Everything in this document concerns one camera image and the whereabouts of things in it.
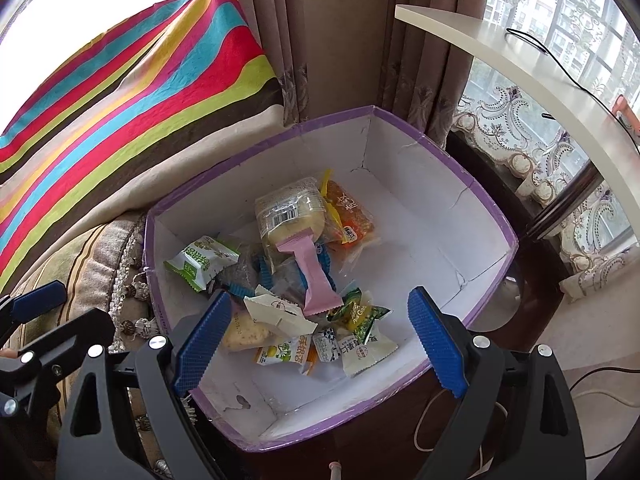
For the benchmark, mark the large clear pastry packet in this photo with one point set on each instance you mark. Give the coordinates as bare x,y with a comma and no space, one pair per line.
290,210

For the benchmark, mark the beige striped cushion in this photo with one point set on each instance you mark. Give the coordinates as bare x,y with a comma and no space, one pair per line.
80,260

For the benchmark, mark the blue ridged snack packet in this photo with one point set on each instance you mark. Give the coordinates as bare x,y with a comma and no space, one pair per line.
242,290
265,275
324,260

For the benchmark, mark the white desk top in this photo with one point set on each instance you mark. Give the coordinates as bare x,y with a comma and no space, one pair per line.
500,40

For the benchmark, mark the small blue white packet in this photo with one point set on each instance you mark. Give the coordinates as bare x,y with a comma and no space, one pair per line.
327,345

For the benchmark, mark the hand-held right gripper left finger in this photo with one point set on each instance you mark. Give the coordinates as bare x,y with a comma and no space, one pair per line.
205,345

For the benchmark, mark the green pyramid snack packet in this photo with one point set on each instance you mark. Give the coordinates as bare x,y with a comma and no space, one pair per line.
347,300

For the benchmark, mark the pink snack packet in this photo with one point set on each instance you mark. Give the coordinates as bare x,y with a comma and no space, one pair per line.
312,280

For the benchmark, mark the purple-edged white cardboard box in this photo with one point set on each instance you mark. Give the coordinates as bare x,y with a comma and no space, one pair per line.
425,200

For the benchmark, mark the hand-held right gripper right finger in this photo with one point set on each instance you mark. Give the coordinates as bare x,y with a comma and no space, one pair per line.
435,340

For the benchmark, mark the green yellow snack packet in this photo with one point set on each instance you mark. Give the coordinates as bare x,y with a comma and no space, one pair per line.
367,320

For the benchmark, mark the colourful striped cloth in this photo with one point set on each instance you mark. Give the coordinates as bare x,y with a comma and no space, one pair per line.
125,110

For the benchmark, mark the orange snack packet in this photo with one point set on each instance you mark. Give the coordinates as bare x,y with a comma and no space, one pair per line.
350,220

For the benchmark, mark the frosted round pastry packet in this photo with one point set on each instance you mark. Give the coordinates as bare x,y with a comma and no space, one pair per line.
240,332

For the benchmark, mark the green white snack packet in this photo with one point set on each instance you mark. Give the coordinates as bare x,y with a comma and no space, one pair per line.
287,352
197,260

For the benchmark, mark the dark clear snack packet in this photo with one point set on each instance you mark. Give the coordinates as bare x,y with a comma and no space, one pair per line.
290,280
240,272

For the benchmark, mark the white red-marked snack packet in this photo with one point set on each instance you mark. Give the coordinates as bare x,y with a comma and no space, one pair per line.
280,317
367,355

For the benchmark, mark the brown curtain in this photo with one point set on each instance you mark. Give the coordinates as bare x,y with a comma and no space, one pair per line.
265,35
435,60

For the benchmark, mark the embroidered lace curtain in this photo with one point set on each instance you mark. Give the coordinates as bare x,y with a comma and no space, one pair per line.
525,135

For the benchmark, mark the dark desk leg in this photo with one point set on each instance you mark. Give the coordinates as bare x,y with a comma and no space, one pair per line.
565,200

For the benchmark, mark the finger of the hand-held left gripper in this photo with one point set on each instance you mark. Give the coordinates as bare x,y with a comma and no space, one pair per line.
65,335
37,300

